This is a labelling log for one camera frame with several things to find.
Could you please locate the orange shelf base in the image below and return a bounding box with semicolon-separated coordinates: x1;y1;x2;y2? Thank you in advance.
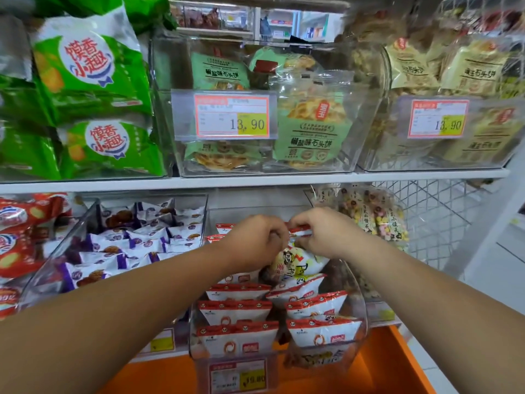
98;324;436;394

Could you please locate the white cartoon print snack packet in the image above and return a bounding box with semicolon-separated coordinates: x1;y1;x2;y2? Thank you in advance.
269;226;330;283

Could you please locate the small yellow price tag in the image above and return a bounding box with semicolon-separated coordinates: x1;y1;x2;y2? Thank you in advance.
141;329;176;354

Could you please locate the red yellow price tag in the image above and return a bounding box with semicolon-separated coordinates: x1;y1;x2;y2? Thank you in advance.
407;99;470;139
194;94;270;139
208;359;268;394

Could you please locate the pile of purple white packets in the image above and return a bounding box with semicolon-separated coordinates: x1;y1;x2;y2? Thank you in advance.
62;199;206;292

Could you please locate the clear plastic display bin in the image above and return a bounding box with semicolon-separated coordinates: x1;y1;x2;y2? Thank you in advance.
189;206;368;376
150;34;389;178
357;34;525;173
18;195;210;326

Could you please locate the pile of red biscuit bags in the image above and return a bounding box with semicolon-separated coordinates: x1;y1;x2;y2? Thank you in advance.
0;193;78;320

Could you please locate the green cookie packet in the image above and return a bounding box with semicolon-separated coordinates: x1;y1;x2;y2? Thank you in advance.
248;47;321;75
191;51;251;91
274;92;353;169
184;139;265;173

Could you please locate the person's left hand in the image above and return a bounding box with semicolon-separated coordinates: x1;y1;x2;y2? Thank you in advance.
221;215;290;274

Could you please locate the person's right forearm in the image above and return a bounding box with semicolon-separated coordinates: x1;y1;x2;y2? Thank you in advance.
342;238;525;394

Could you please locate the pile of beige cookie packets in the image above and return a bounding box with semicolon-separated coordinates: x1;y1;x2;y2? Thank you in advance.
369;34;525;166

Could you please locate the person's left forearm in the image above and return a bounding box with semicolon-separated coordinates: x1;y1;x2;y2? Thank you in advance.
0;242;236;394

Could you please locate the person's right hand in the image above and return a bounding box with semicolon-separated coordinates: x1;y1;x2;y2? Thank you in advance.
287;207;360;259

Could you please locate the stack of red-topped packets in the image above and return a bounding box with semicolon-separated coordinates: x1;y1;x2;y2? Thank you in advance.
196;223;363;359

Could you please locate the clear bin of brown snacks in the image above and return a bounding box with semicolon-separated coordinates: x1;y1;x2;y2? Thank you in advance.
168;0;260;38

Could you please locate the white shelf board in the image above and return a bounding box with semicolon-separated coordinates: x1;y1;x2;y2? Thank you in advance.
0;168;510;195

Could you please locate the clear bag of colourful candies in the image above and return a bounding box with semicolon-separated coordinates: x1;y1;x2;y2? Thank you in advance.
338;189;379;236
371;193;411;253

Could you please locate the pile of green snack bags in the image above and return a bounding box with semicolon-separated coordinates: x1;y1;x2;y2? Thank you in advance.
0;0;177;180

